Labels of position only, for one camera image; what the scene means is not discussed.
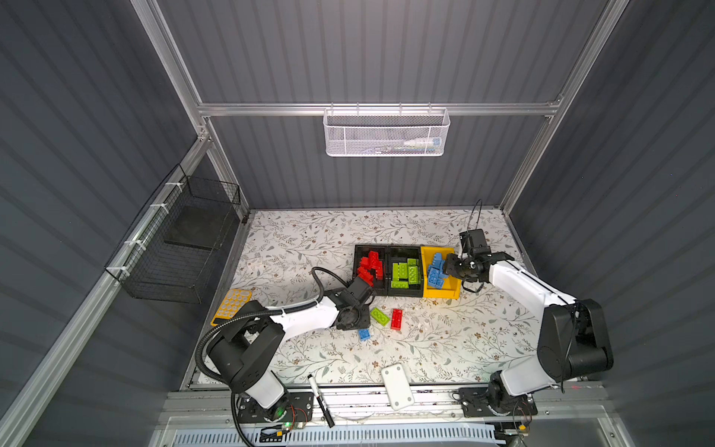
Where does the green lego row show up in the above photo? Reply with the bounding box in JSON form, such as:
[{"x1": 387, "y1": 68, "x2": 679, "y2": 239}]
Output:
[
  {"x1": 399, "y1": 262, "x2": 409, "y2": 280},
  {"x1": 390, "y1": 280, "x2": 410, "y2": 289},
  {"x1": 370, "y1": 307, "x2": 390, "y2": 327},
  {"x1": 407, "y1": 264, "x2": 421, "y2": 285}
]

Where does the red lego row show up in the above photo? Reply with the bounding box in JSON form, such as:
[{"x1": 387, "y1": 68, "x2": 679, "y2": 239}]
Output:
[
  {"x1": 357, "y1": 266, "x2": 374, "y2": 287},
  {"x1": 366, "y1": 251, "x2": 381, "y2": 269},
  {"x1": 390, "y1": 308, "x2": 403, "y2": 331}
]

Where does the blue lego brick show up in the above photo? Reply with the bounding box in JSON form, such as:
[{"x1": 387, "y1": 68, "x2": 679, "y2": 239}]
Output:
[
  {"x1": 430, "y1": 253, "x2": 444, "y2": 271},
  {"x1": 428, "y1": 267, "x2": 445, "y2": 290}
]

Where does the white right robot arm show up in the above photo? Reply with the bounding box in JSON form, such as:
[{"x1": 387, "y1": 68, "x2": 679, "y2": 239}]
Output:
[{"x1": 443, "y1": 228, "x2": 614, "y2": 415}]

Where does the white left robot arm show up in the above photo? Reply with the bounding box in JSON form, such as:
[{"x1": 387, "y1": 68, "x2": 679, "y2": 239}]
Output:
[{"x1": 194, "y1": 266, "x2": 374, "y2": 446}]

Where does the black bin left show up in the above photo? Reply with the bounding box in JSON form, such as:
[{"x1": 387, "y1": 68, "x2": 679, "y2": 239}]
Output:
[{"x1": 353, "y1": 245, "x2": 389, "y2": 296}]

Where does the black bin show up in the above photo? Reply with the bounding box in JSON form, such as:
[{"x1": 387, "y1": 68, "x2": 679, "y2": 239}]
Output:
[
  {"x1": 387, "y1": 246, "x2": 423, "y2": 297},
  {"x1": 353, "y1": 245, "x2": 389, "y2": 296}
]

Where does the yellow plastic bin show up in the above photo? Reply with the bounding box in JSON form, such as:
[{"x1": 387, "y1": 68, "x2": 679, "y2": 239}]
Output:
[{"x1": 420, "y1": 246, "x2": 462, "y2": 300}]

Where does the black bin middle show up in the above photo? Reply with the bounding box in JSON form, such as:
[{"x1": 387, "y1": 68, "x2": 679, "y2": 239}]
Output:
[{"x1": 387, "y1": 246, "x2": 423, "y2": 297}]

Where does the white plastic plate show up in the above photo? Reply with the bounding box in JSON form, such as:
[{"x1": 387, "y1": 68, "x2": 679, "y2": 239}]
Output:
[{"x1": 381, "y1": 363, "x2": 415, "y2": 411}]

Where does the black marker pen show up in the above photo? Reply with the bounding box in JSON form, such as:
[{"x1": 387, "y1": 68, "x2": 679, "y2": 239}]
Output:
[{"x1": 307, "y1": 374, "x2": 335, "y2": 428}]

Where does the yellow calculator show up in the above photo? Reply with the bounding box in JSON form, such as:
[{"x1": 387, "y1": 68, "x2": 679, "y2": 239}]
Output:
[{"x1": 210, "y1": 289, "x2": 252, "y2": 327}]

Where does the white tube in basket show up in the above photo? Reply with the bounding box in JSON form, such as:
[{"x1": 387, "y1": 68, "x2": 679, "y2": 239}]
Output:
[{"x1": 403, "y1": 137, "x2": 443, "y2": 151}]

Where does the white wire basket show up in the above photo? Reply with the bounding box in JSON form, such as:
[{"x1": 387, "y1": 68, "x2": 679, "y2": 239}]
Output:
[{"x1": 322, "y1": 107, "x2": 451, "y2": 158}]

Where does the black wire basket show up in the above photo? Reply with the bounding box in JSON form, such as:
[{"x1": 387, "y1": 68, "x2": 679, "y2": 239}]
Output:
[{"x1": 105, "y1": 167, "x2": 241, "y2": 305}]

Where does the aluminium rail base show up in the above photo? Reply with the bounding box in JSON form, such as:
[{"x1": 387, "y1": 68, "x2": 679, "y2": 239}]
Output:
[{"x1": 149, "y1": 383, "x2": 630, "y2": 446}]

